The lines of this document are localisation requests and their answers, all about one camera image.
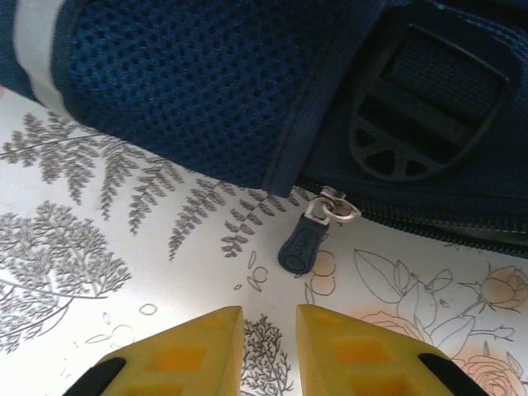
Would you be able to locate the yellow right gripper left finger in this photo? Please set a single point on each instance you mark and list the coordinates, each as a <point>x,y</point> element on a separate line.
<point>181,359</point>

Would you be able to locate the floral patterned table cover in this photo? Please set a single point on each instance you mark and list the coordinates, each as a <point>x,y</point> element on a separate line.
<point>165,247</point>

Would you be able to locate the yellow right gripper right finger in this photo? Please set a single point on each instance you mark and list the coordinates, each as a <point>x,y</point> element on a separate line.
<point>363,359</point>

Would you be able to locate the navy blue student backpack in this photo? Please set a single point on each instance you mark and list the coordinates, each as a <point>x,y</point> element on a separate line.
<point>206,82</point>

